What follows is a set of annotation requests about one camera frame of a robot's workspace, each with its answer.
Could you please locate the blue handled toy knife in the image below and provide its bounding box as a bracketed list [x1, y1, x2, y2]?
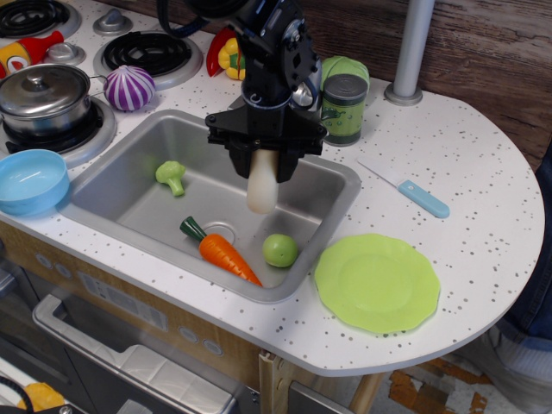
[357, 155, 450, 219]

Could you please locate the green toy apple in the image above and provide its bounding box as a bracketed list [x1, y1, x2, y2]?
[262, 234, 298, 268]

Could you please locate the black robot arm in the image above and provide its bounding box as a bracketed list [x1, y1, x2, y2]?
[157, 1, 327, 183]

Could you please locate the red ketchup toy bottle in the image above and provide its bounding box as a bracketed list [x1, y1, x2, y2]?
[1, 31, 65, 78]

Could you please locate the green toy cabbage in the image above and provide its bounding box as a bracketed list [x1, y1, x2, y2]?
[321, 56, 370, 90]

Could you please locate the purple striped toy onion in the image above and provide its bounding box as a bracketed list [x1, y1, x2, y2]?
[103, 65, 156, 111]

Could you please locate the cream detergent bottle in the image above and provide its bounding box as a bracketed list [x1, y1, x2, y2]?
[247, 149, 279, 214]

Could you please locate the orange toy carrot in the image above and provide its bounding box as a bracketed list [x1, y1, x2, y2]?
[179, 216, 263, 286]

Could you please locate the yellow toy bell pepper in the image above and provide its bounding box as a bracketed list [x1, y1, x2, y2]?
[217, 37, 246, 80]

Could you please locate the grey metal sink basin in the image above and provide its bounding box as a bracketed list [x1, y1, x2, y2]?
[62, 110, 361, 303]

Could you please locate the silver pot with lid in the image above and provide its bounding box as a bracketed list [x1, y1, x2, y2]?
[1, 64, 103, 139]

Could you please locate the light green plastic plate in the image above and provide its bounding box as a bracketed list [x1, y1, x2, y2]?
[314, 234, 441, 334]

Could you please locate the silver toy faucet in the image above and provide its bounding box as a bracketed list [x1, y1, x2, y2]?
[227, 68, 324, 130]

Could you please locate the black coil stove burner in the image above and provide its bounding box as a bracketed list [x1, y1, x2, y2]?
[103, 31, 192, 77]

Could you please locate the green toy broccoli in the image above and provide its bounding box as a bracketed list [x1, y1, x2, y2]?
[155, 160, 185, 197]

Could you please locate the grey metal pole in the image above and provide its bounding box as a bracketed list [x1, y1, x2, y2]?
[385, 0, 435, 106]

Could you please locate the light blue plastic bowl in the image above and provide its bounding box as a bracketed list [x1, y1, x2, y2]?
[1, 149, 70, 216]

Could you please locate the silver stove knob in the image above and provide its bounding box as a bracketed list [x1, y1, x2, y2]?
[92, 9, 133, 36]

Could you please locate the red toy chili pepper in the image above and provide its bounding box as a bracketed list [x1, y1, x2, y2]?
[206, 28, 236, 77]

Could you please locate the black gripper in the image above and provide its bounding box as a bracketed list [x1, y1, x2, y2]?
[205, 104, 326, 183]

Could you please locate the green label tin can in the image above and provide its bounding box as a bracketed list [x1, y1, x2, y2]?
[321, 73, 368, 147]

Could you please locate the silver oven door handle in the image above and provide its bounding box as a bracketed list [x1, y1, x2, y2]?
[33, 294, 239, 413]

